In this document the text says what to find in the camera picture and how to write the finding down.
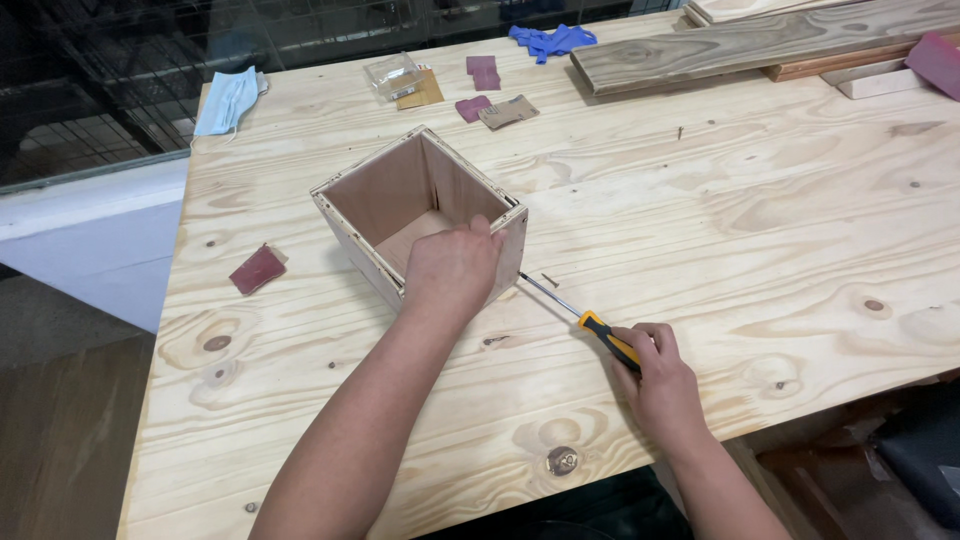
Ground person's right hand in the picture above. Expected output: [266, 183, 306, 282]
[609, 322, 712, 456]

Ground person's left hand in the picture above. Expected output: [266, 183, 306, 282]
[400, 214, 508, 323]

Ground plywood box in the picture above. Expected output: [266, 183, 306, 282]
[310, 124, 529, 313]

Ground orange black handled screwdriver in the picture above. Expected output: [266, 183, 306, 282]
[519, 271, 643, 373]

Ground rounded maroon sandpaper piece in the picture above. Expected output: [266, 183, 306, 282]
[454, 95, 494, 125]

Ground brown-backed sandpaper piece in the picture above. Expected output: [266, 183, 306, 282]
[478, 94, 540, 131]

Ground tan sandpaper sheet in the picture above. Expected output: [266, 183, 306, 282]
[396, 66, 445, 111]

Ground red sandpaper piece with tan edge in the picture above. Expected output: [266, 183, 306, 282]
[228, 243, 289, 297]

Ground rectangular maroon sandpaper piece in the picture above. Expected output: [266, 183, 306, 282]
[465, 55, 502, 93]

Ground clear plastic box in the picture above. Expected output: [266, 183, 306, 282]
[363, 51, 423, 102]

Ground blue rubber gloves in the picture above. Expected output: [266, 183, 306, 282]
[508, 23, 599, 65]

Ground dark bag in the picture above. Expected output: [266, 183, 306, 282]
[873, 382, 960, 530]

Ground light blue face mask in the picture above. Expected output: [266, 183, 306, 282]
[192, 66, 270, 145]

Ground grey weathered wooden plank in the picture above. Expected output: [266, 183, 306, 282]
[570, 0, 960, 97]

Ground reddish-brown wooden strip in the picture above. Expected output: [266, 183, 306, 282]
[762, 33, 960, 84]

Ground pale wooden block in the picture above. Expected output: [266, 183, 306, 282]
[819, 57, 931, 101]

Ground light wooden board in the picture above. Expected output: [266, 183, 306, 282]
[682, 0, 864, 28]

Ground large maroon sandpaper sheet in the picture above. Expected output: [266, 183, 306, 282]
[904, 30, 960, 102]

